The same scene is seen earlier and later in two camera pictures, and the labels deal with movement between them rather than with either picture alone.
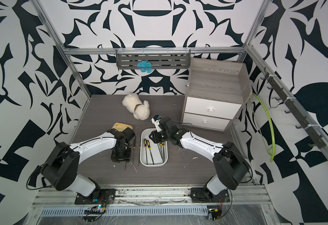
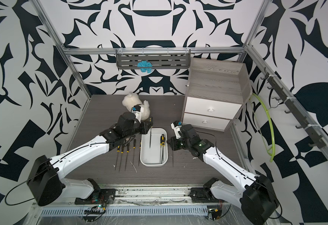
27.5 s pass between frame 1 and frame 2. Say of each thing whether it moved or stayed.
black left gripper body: moved
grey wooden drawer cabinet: stayed
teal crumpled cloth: stayed
